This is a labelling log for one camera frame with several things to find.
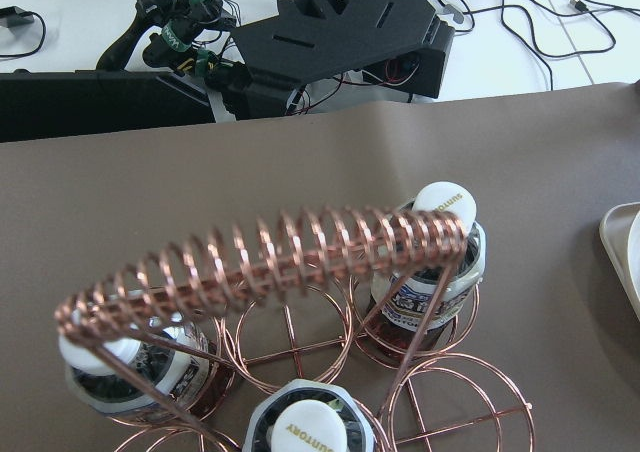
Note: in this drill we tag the tea bottle white cap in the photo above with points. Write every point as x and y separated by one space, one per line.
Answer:
309 416

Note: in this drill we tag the tea bottle in rack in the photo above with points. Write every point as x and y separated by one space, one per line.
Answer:
398 320
194 383

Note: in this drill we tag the cream serving tray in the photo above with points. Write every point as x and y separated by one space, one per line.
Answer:
619 234

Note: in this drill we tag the black 3D printed device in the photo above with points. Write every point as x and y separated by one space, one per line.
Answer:
400 44

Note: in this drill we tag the copper wire bottle rack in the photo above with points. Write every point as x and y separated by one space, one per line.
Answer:
294 303

